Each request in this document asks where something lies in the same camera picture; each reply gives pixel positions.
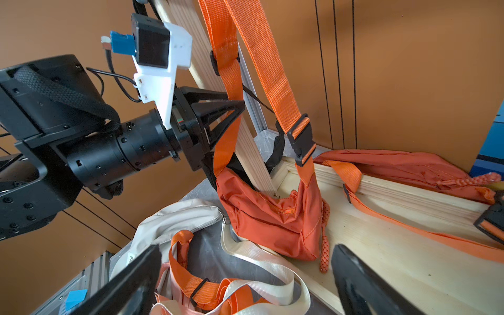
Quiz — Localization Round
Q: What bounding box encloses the black strap bag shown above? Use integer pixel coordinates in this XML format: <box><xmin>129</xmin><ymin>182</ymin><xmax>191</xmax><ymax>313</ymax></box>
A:
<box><xmin>210</xmin><ymin>51</ymin><xmax>285</xmax><ymax>173</ymax></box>

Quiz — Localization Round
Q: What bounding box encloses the blue sponge block left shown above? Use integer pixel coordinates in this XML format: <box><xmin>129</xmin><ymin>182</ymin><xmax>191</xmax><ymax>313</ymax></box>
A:
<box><xmin>62</xmin><ymin>290</ymin><xmax>87</xmax><ymax>314</ymax></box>

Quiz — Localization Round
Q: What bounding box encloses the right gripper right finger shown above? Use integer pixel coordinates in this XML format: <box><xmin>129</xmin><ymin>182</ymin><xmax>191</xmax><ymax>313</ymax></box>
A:
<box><xmin>332</xmin><ymin>244</ymin><xmax>423</xmax><ymax>314</ymax></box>

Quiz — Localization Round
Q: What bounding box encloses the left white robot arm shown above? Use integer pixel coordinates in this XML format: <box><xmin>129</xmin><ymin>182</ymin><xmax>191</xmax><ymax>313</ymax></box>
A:
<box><xmin>1</xmin><ymin>55</ymin><xmax>245</xmax><ymax>239</ymax></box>

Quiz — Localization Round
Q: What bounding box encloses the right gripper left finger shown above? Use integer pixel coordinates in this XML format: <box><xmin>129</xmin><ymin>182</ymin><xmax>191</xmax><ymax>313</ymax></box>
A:
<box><xmin>72</xmin><ymin>245</ymin><xmax>161</xmax><ymax>314</ymax></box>

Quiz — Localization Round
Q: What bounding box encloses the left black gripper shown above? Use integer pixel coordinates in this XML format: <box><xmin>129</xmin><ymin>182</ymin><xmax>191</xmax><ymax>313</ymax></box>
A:
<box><xmin>170</xmin><ymin>87</ymin><xmax>245</xmax><ymax>171</ymax></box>

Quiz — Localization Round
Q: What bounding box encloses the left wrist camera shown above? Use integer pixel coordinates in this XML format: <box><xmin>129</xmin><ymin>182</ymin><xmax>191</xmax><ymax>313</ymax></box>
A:
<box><xmin>101</xmin><ymin>13</ymin><xmax>192</xmax><ymax>130</ymax></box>

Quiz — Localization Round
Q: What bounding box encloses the beige crescent bag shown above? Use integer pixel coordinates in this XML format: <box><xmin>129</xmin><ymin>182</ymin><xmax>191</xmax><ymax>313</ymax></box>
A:
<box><xmin>112</xmin><ymin>199</ymin><xmax>311</xmax><ymax>314</ymax></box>

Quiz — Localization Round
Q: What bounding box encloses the wooden clothes rack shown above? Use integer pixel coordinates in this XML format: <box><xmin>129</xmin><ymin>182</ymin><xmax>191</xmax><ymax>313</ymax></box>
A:
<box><xmin>151</xmin><ymin>0</ymin><xmax>504</xmax><ymax>315</ymax></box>

